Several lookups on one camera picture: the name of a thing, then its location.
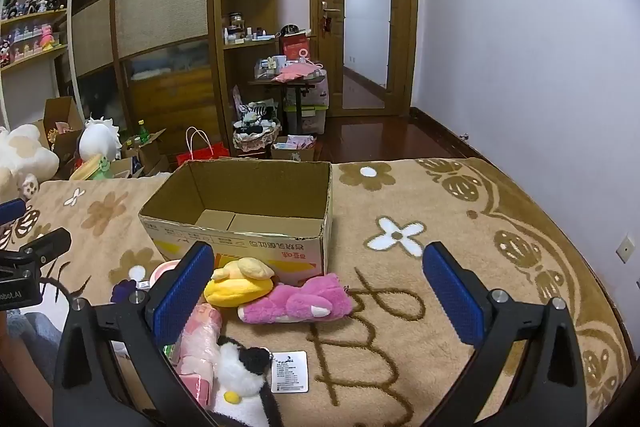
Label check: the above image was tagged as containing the large cream plush toy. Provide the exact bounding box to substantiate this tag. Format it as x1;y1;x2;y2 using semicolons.
0;124;60;198

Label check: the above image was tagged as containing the clear plastic storage box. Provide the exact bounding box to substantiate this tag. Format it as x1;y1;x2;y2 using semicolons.
284;104;329;136

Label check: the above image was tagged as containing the wooden wardrobe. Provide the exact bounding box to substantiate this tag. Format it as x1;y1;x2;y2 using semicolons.
56;0;226;160

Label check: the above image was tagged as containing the beige floral blanket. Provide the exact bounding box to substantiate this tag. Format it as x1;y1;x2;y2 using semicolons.
0;157;629;427

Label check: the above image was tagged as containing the woven basket with lace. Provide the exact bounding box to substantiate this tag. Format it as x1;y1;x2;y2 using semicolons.
232;119;282;153

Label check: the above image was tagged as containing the red paper bag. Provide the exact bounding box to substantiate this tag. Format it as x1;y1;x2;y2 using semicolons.
175;126;231;168

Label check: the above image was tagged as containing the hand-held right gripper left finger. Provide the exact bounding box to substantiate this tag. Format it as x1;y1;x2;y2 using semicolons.
52;241;221;427

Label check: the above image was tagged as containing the wooden corner shelf unit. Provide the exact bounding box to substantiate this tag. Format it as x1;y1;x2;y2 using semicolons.
212;0;279;148

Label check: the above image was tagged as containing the person's left forearm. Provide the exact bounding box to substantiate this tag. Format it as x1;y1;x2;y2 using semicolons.
0;312;55;427

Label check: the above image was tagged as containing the pink round plush cushion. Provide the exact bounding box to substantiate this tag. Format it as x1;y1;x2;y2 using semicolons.
149;259;184;289

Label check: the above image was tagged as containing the cardboard box with bottles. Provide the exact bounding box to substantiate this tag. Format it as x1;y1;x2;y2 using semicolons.
121;129;172;178

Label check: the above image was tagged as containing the purple plush toy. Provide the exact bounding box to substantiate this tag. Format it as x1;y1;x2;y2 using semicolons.
111;279;139;304

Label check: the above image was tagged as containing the red box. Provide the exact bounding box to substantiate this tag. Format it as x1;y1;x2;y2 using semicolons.
279;32;312;64

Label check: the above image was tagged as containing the white-haired plush doll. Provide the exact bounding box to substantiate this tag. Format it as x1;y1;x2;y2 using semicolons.
78;117;123;161

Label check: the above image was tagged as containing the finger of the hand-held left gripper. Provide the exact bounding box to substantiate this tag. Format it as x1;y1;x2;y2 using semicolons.
19;228;72;265
0;199;27;224

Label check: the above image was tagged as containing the yellow shelf rack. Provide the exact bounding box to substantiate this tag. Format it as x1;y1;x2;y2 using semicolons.
0;0;77;130

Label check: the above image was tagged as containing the small cardboard box of papers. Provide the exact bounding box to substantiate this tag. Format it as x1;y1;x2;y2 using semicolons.
270;135;317;162

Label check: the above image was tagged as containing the yellow flat plush toy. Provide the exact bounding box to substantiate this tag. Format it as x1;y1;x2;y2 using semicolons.
69;157;108;181

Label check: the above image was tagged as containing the white paper hang tag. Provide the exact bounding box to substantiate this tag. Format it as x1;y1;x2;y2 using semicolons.
270;349;310;394

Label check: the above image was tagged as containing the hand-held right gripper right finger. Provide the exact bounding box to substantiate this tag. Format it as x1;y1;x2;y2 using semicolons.
421;241;588;427

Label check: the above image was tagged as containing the row of small figurines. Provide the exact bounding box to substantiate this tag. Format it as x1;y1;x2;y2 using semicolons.
0;0;68;68

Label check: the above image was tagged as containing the pink plastic-wrapped package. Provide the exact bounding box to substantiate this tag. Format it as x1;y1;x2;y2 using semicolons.
171;303;223;408

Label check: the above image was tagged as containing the pink plush toy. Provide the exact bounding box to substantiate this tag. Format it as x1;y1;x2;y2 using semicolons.
237;273;354;325

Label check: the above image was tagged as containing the small dark side table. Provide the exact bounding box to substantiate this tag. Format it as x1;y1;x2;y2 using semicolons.
250;74;326;136

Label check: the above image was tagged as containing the white wall socket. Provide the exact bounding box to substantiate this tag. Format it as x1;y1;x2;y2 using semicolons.
616;234;637;264

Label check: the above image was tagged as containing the pink cloth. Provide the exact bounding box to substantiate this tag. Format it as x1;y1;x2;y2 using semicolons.
271;63;322;84

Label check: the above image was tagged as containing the row of cosmetic bottles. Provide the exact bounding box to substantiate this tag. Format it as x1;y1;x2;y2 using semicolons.
223;11;279;46

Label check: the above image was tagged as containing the tall brown cardboard box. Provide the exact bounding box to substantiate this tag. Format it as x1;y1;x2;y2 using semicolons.
35;96;87;160

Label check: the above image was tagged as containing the yellow plush toy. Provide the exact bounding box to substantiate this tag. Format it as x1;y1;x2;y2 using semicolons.
69;157;108;181
204;257;276;309

